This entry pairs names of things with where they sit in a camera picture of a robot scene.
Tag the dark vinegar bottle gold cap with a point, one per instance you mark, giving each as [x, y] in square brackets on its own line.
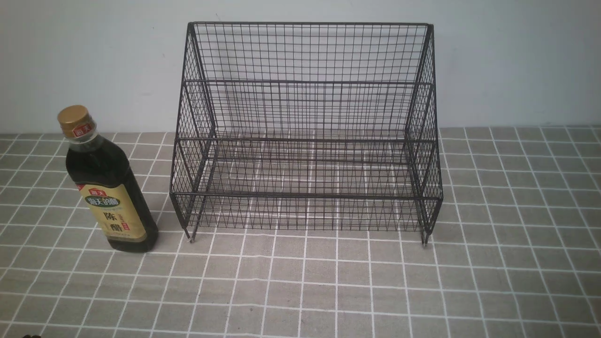
[103, 175]

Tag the grey checkered tablecloth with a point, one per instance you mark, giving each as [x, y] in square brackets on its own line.
[515, 253]

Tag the black wire mesh shelf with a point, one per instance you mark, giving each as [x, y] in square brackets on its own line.
[308, 126]

